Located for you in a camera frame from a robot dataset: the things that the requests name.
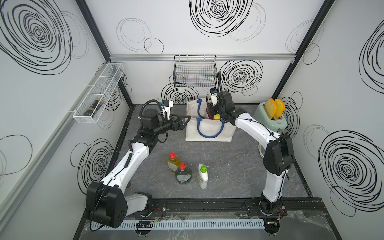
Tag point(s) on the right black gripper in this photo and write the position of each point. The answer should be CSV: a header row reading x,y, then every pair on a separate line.
x,y
211,109

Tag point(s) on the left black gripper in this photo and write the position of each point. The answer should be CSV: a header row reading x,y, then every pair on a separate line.
x,y
179,127

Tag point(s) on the white canvas bag blue handles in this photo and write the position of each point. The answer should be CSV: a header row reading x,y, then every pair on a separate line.
x,y
201,129

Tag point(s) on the dark green soap bottle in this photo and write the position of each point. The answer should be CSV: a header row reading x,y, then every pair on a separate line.
x,y
183,174

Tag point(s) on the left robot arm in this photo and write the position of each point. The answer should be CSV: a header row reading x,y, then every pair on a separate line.
x,y
114,184

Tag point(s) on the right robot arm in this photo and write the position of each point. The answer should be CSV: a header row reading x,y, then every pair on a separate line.
x,y
279,152

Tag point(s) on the yellow-green soap bottle red cap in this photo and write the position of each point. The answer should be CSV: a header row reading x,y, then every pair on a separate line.
x,y
173,162

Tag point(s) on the left bread slice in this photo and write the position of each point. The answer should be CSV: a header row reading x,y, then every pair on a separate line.
x,y
270,108

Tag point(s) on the bread slice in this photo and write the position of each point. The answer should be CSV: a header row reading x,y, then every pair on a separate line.
x,y
280,108
270,108

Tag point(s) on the right bread slice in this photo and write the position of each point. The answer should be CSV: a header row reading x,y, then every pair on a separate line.
x,y
280,108

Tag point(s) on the white bottle green cap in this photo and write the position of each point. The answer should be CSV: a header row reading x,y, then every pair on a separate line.
x,y
203,176

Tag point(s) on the mint green toaster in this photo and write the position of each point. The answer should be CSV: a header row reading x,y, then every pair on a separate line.
x,y
261,116

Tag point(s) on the dark bottle on shelf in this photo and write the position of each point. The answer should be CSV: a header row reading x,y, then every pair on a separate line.
x,y
94,107

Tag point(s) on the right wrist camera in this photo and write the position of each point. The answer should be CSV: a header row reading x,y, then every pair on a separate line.
x,y
214,96

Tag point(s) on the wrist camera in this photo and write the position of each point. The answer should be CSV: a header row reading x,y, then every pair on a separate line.
x,y
214,96
167,105

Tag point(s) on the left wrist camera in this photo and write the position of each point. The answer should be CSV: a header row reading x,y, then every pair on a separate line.
x,y
167,105

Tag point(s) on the black wire wall basket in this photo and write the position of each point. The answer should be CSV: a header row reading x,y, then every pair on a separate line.
x,y
195,71

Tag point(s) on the white wire wall shelf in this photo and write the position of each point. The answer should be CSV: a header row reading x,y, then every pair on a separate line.
x,y
105,88

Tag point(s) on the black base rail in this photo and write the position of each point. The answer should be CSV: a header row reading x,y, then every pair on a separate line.
x,y
204,205

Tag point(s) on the grey slotted cable duct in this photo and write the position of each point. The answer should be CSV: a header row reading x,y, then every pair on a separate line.
x,y
214,224

